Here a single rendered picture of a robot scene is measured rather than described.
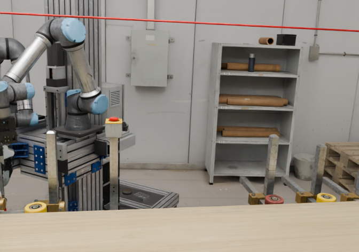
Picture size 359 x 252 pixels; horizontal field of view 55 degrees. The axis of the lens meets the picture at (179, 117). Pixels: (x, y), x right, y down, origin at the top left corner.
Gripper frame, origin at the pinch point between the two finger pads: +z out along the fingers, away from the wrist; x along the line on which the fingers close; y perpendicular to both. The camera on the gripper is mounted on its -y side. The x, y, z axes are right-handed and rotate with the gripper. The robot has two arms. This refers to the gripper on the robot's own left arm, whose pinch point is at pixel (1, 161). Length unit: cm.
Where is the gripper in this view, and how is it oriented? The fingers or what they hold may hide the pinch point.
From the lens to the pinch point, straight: 174.5
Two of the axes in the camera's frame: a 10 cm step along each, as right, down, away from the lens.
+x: -4.9, -2.1, 8.5
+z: -0.1, 9.7, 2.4
